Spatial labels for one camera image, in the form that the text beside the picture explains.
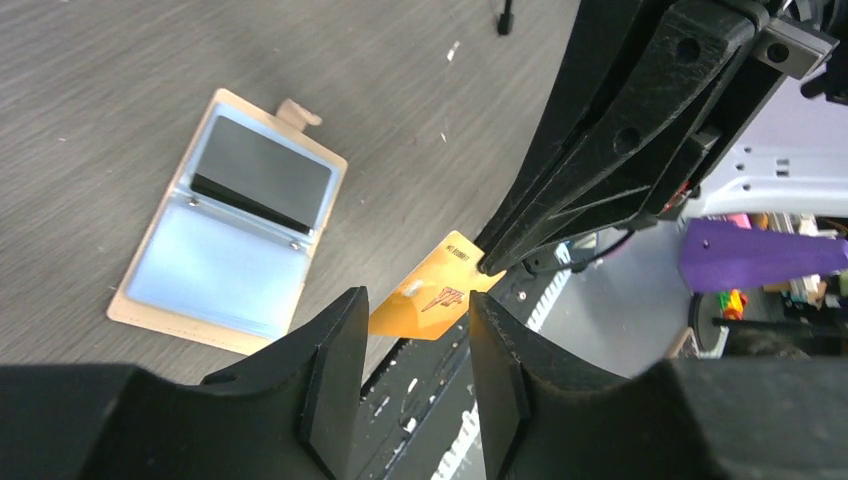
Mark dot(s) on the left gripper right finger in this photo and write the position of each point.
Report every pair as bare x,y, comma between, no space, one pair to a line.
545,413

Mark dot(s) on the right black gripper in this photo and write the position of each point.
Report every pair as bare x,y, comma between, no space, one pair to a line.
790,158

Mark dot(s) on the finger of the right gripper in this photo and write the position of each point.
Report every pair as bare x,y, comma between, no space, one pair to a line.
607,39

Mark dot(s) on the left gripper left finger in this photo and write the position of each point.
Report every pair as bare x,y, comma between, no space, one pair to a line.
287,411

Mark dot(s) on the tan card holder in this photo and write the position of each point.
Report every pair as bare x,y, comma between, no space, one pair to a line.
210,273

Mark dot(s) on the dark grey credit card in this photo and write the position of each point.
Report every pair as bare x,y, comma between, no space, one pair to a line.
261,176

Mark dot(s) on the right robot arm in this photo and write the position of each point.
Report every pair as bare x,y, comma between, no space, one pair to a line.
745,95

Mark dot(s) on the microphone on tripod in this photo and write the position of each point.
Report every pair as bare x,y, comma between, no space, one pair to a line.
505,20

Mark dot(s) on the purple plastic part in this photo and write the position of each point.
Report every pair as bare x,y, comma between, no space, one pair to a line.
719,255

